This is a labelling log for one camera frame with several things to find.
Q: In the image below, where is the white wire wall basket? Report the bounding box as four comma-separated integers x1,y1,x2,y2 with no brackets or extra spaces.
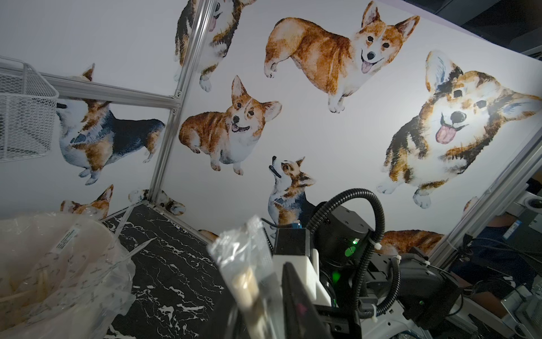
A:
1,56,59,162

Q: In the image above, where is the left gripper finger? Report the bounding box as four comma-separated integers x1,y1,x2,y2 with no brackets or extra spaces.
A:
282,262,332,339

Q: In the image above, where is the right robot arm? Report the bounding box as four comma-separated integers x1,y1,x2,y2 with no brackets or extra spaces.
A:
301,188,462,338

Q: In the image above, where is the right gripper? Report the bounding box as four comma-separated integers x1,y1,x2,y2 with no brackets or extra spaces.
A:
315,292,363,339

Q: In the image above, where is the clear plastic bin liner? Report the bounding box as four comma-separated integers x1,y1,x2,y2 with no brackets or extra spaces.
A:
0,203,158,339

